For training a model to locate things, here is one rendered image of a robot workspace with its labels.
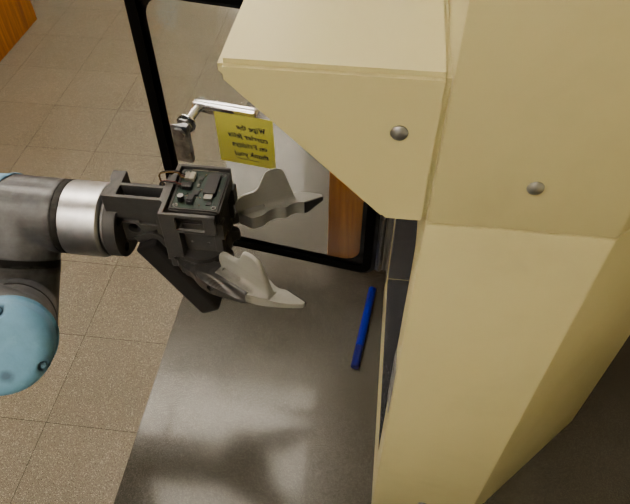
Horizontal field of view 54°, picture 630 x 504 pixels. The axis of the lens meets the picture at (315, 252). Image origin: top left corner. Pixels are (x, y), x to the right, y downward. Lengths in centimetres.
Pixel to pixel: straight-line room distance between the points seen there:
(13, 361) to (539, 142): 40
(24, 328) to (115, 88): 272
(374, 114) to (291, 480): 55
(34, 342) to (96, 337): 162
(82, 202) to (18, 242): 8
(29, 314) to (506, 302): 35
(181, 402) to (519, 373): 48
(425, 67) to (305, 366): 60
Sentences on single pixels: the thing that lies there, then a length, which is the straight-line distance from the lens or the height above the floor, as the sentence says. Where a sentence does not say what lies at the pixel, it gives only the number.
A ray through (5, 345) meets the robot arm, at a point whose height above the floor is 128.
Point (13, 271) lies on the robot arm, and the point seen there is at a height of 122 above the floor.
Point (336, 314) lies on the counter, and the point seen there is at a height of 94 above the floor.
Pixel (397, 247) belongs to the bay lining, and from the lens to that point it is 80.
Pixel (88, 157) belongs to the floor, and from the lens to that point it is 280.
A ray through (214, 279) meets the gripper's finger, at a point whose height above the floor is 122.
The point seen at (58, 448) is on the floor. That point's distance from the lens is 197.
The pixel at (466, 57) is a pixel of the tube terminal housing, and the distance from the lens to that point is 30.
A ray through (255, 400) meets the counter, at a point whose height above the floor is 94.
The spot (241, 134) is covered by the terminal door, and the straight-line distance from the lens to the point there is 78.
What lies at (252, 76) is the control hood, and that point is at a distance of 32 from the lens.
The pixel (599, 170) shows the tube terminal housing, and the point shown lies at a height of 146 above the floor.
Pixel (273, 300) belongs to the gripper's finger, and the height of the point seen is 122.
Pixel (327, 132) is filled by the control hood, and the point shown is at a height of 147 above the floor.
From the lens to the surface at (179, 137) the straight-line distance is 80.
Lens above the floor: 167
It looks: 48 degrees down
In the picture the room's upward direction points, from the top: straight up
